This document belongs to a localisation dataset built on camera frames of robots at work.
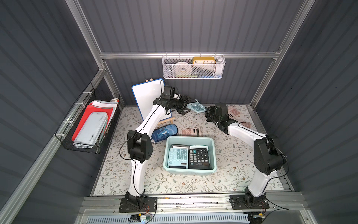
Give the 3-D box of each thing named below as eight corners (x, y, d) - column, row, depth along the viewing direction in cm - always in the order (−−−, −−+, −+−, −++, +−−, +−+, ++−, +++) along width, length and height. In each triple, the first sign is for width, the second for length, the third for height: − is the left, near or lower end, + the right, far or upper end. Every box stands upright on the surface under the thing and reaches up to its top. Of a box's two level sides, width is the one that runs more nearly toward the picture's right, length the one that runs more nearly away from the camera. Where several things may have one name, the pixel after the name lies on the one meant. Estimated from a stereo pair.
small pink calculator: (181, 138, 102) (181, 135, 99) (181, 130, 107) (181, 127, 104) (200, 138, 102) (201, 135, 99) (199, 130, 107) (200, 127, 104)
